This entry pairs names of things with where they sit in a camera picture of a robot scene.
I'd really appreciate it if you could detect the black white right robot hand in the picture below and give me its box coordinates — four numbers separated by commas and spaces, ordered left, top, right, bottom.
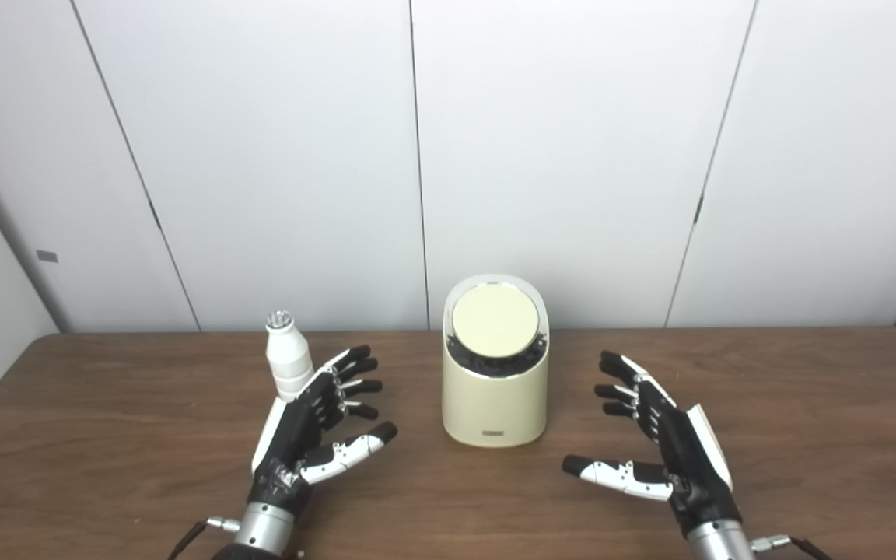
562, 350, 744, 537

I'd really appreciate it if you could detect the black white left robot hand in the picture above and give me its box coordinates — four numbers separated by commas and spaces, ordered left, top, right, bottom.
250, 345, 399, 518

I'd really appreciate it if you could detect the small white plastic bottle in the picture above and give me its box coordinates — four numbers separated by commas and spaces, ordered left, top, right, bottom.
264, 310, 315, 402

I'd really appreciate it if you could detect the cream round bin lid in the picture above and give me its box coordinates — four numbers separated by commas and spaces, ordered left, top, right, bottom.
452, 285, 541, 359

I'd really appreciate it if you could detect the cream-colored bin body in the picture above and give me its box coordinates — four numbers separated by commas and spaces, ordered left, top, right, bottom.
441, 274, 551, 449

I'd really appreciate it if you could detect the black bin liner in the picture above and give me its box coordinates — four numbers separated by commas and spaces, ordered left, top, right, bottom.
446, 331, 548, 380

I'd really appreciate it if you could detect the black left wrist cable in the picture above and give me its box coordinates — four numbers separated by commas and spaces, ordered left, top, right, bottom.
166, 517, 240, 560

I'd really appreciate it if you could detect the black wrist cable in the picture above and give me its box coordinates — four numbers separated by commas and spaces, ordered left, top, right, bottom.
166, 517, 240, 560
751, 534, 834, 560

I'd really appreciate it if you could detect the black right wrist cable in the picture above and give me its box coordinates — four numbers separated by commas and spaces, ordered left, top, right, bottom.
751, 534, 834, 560

